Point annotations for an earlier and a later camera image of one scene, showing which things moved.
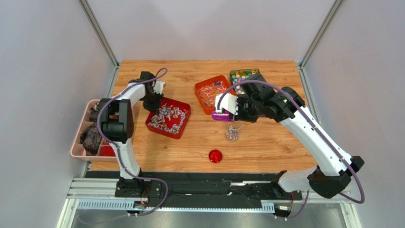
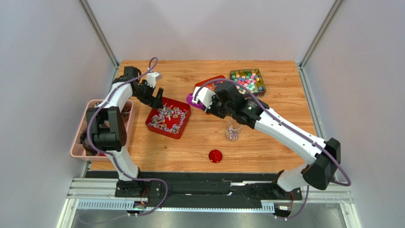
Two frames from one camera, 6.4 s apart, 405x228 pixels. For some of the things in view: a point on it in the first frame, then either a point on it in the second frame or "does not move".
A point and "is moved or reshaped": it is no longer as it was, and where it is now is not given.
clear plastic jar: [233, 128] does not move
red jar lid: [215, 156] does not move
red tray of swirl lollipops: [170, 120] does not move
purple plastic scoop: [224, 116] is moved or reshaped
